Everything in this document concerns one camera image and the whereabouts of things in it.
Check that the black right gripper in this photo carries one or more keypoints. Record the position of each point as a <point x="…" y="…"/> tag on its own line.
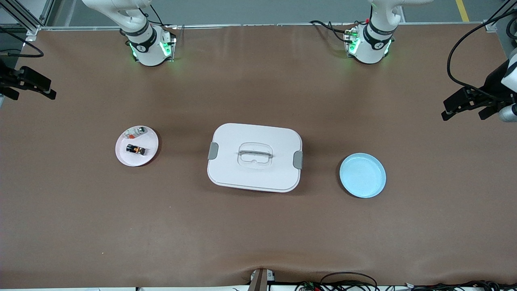
<point x="7" y="77"/>

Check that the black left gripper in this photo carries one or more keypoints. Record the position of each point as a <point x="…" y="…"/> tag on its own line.
<point x="493" y="82"/>

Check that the orange black push-button switch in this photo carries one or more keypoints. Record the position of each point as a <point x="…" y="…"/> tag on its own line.
<point x="136" y="149"/>

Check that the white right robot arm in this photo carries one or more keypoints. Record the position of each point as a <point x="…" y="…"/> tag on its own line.
<point x="147" y="52"/>

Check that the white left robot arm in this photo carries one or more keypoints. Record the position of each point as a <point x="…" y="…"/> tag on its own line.
<point x="371" y="50"/>

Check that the white lidded storage box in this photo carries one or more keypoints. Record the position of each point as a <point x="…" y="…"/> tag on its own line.
<point x="258" y="178"/>

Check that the pink round plate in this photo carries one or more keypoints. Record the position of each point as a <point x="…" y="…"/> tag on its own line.
<point x="135" y="159"/>

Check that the light blue round plate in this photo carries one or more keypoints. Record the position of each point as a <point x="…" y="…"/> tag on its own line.
<point x="362" y="176"/>

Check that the brown table cover sheet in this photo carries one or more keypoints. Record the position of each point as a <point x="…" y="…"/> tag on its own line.
<point x="258" y="234"/>

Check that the white red electrical switch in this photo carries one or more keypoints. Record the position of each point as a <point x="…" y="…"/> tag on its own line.
<point x="139" y="130"/>

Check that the silver table edge rail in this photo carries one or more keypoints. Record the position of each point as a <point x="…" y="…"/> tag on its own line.
<point x="262" y="25"/>

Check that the brown mount bracket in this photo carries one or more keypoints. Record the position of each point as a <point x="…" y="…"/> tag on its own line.
<point x="258" y="281"/>

